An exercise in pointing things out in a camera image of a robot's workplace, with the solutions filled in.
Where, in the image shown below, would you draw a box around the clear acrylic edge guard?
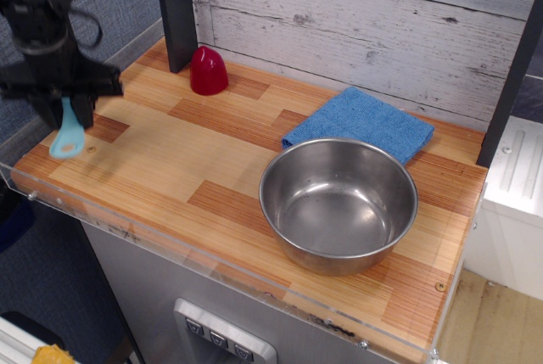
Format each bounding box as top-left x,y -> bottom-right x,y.
2,154 -> 486,363

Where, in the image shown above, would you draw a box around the light blue dish brush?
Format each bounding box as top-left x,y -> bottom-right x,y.
49,97 -> 85,160

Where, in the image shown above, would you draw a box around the silver button control panel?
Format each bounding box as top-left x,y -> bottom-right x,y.
173,298 -> 277,364

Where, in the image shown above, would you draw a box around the yellow black object bottom left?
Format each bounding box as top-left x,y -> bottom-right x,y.
31,344 -> 76,364

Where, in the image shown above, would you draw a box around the red plastic dome object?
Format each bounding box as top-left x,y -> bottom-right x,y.
190,46 -> 229,96

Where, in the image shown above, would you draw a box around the white ribbed side appliance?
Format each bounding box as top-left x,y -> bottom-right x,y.
464,116 -> 542,300

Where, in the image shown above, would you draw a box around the dark left vertical post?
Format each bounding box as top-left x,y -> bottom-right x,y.
160,0 -> 198,73

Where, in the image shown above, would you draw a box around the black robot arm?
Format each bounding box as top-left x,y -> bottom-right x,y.
1,0 -> 123,129

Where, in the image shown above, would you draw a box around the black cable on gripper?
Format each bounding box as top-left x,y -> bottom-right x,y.
67,7 -> 104,50

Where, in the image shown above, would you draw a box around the stainless steel bowl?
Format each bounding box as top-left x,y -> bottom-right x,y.
259,138 -> 418,276

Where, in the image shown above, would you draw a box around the dark right vertical post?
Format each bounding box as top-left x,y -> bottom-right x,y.
476,0 -> 542,167

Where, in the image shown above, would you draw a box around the blue folded cloth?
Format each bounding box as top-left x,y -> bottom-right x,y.
282,87 -> 434,165

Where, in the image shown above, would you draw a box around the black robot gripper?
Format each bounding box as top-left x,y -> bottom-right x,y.
1,20 -> 123,130

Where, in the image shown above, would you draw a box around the dark vertical post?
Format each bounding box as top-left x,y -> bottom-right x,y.
160,0 -> 198,73
476,0 -> 542,167

